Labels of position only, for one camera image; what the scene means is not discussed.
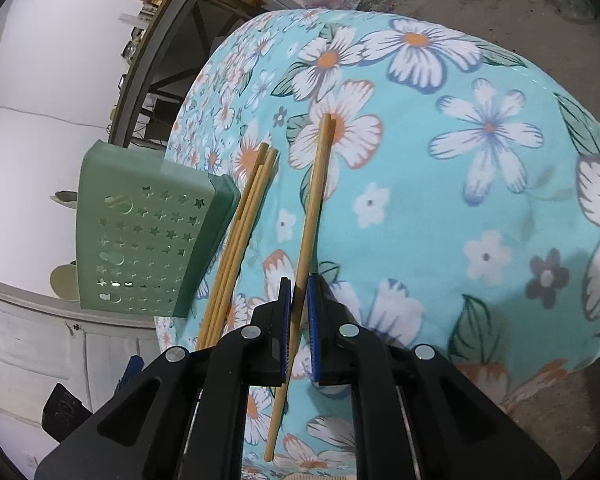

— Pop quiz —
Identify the long bamboo chopstick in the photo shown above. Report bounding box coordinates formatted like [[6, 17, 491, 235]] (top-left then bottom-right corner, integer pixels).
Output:
[[263, 114, 337, 462], [202, 146, 276, 350], [195, 142, 271, 351], [212, 148, 280, 343]]

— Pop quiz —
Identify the grey desk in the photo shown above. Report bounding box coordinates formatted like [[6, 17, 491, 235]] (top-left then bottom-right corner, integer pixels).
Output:
[[107, 0, 301, 148]]

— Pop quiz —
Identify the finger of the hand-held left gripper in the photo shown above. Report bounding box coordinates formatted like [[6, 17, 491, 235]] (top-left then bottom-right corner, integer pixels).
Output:
[[117, 355, 143, 391]]

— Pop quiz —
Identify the green perforated utensil holder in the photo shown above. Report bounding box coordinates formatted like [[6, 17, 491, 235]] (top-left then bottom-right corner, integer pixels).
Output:
[[76, 140, 242, 318]]

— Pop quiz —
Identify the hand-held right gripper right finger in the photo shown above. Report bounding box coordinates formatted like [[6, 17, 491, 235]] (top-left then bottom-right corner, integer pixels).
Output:
[[307, 272, 563, 480]]

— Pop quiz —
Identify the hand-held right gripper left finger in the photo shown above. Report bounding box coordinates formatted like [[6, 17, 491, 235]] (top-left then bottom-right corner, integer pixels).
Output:
[[35, 276, 293, 480]]

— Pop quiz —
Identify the turquoise floral blanket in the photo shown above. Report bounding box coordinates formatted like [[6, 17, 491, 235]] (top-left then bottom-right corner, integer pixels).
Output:
[[152, 7, 600, 480]]

